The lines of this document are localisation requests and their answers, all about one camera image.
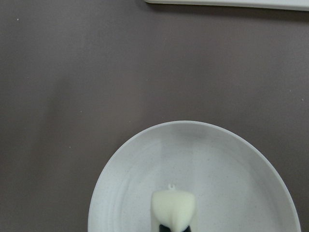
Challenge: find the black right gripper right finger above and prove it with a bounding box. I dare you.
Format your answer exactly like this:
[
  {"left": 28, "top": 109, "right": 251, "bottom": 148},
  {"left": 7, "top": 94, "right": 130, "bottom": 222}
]
[{"left": 183, "top": 225, "right": 191, "bottom": 232}]

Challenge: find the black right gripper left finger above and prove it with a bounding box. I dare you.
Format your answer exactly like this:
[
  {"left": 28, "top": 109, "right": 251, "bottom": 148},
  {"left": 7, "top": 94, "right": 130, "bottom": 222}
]
[{"left": 159, "top": 224, "right": 171, "bottom": 232}]

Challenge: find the cream rabbit tray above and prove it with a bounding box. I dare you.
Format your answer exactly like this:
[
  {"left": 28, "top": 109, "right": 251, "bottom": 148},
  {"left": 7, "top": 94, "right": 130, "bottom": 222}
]
[{"left": 145, "top": 0, "right": 309, "bottom": 12}]

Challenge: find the beige plate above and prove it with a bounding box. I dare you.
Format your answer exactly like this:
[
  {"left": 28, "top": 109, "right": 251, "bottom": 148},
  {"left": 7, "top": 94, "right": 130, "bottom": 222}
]
[{"left": 87, "top": 121, "right": 301, "bottom": 232}]

